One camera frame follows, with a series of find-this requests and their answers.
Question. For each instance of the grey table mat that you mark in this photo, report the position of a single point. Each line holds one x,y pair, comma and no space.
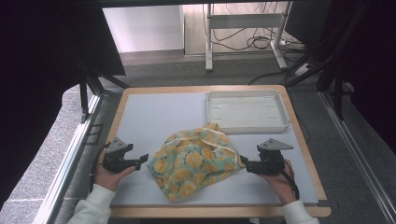
162,118

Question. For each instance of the black corner clip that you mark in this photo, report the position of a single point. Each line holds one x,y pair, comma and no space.
324,203

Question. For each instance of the white plastic tray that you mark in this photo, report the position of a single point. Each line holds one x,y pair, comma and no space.
246,110

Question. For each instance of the black metal stand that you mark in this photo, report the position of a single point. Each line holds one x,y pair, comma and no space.
337,77
90,84

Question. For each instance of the yellow floral cloth bag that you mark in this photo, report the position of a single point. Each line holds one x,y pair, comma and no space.
193,161

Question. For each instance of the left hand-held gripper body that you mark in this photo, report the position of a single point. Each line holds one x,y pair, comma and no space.
115,161

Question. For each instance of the white metal desk frame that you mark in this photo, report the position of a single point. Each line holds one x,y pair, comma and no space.
243,21

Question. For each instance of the white power strip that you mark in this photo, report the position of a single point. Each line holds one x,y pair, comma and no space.
302,69

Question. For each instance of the white panel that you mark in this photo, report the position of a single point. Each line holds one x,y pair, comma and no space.
143,28

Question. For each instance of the black curtain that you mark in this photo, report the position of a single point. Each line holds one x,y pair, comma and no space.
37,77
373,62

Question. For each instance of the person's right hand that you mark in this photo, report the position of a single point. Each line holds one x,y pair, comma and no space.
280,185

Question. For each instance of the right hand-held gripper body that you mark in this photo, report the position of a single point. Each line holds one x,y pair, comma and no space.
270,161

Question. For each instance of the aluminium rail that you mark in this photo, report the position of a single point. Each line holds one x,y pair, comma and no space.
358,146
74,149

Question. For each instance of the person's left hand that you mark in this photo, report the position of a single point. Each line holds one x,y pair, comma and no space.
107,179

